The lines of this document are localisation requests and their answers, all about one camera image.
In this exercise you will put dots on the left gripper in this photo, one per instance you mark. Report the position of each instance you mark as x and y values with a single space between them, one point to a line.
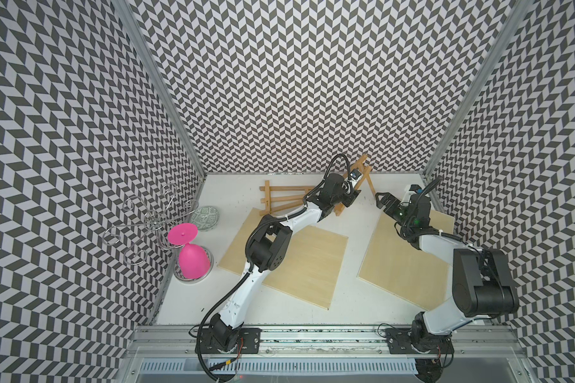
351 197

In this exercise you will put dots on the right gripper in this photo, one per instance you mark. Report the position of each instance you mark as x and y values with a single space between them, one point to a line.
387 196

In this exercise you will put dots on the wooden easel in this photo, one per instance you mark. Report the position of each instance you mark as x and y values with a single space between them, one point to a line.
279 199
365 171

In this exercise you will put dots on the plywood board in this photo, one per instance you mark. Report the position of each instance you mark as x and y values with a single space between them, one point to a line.
393 265
311 277

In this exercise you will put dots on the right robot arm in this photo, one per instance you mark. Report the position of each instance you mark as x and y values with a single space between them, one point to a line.
482 286

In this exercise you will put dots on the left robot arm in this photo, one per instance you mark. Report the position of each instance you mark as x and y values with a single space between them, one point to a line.
267 246

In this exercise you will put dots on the green patterned plate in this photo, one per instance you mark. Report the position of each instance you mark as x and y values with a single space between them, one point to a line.
205 218

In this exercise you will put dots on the pink plastic goblet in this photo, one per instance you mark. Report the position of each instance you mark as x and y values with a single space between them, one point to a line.
192 259

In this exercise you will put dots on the glass plate under goblet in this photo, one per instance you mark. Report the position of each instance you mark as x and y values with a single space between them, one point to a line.
177 272

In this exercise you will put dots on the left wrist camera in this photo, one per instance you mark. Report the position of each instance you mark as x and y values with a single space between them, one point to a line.
354 177

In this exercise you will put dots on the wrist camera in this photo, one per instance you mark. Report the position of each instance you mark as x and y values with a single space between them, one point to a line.
412 190
354 177

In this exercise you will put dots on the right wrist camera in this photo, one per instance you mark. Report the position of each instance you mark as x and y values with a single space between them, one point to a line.
412 190

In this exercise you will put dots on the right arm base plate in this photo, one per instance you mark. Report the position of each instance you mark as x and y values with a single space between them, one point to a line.
404 341

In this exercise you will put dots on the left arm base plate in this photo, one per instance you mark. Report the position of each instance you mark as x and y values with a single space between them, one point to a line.
246 340

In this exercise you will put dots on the metal wire rack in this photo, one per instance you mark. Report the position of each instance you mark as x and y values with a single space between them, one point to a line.
147 227

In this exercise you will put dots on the aluminium front rail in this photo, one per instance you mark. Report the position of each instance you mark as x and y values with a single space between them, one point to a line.
325 341

